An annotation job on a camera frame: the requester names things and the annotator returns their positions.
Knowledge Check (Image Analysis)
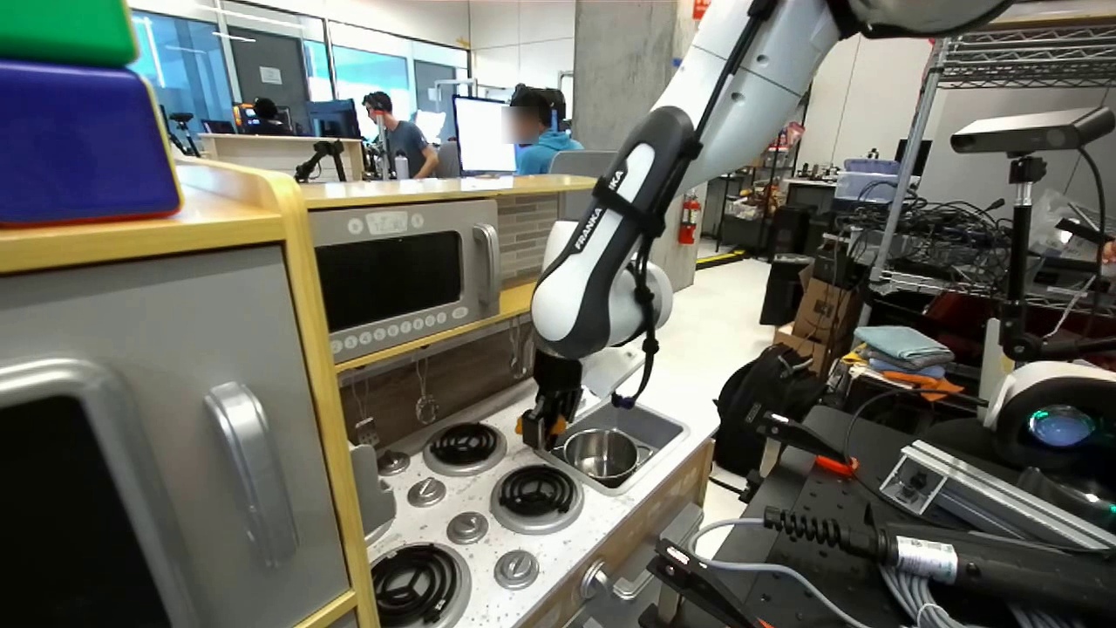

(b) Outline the black stereo camera bar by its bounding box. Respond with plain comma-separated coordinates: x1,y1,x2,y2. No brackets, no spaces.
947,106,1116,157

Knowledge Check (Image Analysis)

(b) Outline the person in dark shirt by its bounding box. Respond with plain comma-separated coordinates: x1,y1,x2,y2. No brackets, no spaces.
360,88,442,182

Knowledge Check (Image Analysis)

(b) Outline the black camera stand pole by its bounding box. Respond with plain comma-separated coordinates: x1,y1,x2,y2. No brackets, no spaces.
1002,152,1043,360

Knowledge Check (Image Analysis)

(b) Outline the black backpack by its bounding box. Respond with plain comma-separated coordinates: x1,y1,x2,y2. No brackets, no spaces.
711,345,830,483

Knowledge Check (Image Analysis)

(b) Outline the grey toy microwave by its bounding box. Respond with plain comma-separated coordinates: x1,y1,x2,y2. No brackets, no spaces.
308,200,507,366

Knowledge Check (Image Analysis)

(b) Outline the wooden toy kitchen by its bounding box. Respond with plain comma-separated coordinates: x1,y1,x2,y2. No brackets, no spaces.
0,155,717,628

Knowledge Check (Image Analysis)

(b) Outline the thin white cable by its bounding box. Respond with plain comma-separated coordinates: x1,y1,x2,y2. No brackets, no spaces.
680,513,871,628

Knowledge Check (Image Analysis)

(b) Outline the person in blue hoodie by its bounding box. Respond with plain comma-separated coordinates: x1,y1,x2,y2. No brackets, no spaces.
507,82,594,178

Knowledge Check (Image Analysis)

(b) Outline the seated person behind desk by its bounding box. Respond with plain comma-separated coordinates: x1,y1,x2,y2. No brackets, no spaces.
242,96,289,136

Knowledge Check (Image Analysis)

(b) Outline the aluminium extrusion rail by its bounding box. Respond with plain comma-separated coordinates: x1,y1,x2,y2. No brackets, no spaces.
874,436,1116,556

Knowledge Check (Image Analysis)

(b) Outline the grey sink basin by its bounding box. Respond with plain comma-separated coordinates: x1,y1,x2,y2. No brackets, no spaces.
541,393,691,495

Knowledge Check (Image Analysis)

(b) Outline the black tripod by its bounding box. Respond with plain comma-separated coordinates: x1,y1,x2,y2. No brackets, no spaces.
289,140,350,189

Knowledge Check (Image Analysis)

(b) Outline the grey windowed cabinet door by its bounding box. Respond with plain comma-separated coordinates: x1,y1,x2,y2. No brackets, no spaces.
0,240,357,628

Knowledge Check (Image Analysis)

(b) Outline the silver metal pot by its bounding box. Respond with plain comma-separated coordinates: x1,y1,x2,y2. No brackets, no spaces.
557,427,645,490

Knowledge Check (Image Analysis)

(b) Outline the blue toy block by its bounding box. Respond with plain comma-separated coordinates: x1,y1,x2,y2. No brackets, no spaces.
0,59,186,231

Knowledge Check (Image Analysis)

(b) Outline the light wooden desk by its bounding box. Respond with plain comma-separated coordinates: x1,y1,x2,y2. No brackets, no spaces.
196,129,371,184

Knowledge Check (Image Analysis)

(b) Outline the small brown cardboard box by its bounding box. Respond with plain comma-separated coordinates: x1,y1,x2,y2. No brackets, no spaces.
775,271,865,374

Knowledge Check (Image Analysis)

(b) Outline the red fire extinguisher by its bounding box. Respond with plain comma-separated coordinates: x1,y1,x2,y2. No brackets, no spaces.
677,189,706,249

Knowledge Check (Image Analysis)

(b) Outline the light blue bin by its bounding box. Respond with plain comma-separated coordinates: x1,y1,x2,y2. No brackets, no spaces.
834,155,909,210

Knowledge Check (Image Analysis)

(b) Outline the black coil stove burner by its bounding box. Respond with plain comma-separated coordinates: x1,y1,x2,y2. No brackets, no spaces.
371,536,475,628
422,419,510,477
489,460,586,536

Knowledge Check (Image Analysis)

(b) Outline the folded blue cloth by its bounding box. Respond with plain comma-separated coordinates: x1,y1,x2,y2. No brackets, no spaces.
852,320,958,378

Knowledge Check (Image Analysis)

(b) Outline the metal wire rack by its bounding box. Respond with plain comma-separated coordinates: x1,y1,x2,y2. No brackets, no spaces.
861,20,1116,309

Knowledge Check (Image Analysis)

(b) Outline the hanging metal ring utensil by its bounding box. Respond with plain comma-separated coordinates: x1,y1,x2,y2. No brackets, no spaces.
413,354,445,427

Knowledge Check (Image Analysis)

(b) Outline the storage shelf with goods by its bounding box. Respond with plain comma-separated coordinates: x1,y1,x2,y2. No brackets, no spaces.
709,110,818,256

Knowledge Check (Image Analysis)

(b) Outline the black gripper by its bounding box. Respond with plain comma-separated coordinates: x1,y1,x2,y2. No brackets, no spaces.
516,345,591,459

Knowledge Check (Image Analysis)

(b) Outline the white monitor back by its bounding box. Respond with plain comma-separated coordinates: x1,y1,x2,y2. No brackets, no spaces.
455,96,523,178

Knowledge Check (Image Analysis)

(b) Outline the grey cable coil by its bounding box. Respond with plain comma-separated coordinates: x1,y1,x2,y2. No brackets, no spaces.
871,562,1056,628

